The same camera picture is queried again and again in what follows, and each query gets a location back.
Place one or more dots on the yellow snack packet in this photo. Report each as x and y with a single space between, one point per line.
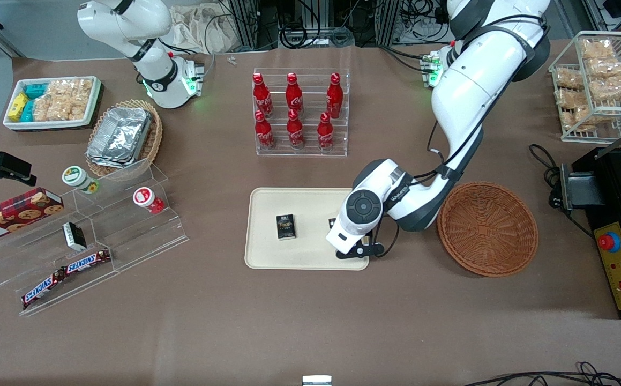
17 106

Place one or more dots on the red cola bottle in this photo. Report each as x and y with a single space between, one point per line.
334 96
293 96
263 134
294 131
262 96
324 134

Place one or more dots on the red lid yogurt cup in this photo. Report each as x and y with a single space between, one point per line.
144 197

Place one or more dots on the stack of foil trays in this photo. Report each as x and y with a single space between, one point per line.
120 136

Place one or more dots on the light oval wicker basket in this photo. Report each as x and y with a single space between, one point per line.
155 139

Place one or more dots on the white rectangular snack bin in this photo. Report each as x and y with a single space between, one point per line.
53 124

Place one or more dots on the green lid yogurt cup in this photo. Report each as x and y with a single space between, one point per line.
77 178

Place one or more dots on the brown snickers bar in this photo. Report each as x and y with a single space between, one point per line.
42 289
85 261

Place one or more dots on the black appliance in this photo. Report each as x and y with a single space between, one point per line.
610 187

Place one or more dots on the clear rice cracker bag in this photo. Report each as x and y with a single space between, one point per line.
583 119
72 88
606 67
568 78
613 88
573 98
55 109
597 49

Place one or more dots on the small black white box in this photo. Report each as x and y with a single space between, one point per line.
74 236

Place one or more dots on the clear acrylic stepped display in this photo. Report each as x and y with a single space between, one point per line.
128 230

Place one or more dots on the clear acrylic bottle rack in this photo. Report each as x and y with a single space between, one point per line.
310 153

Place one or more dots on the brown round wicker basket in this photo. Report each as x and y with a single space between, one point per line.
487 230

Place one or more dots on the red tartan cookie box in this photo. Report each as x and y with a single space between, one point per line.
15 214

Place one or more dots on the teal snack packet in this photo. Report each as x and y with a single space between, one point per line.
27 111
36 90

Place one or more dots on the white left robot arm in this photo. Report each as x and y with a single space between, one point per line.
476 91

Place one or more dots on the crumpled beige cloth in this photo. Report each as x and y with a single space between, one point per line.
197 29

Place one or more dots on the beige plastic tray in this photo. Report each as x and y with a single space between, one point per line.
310 252

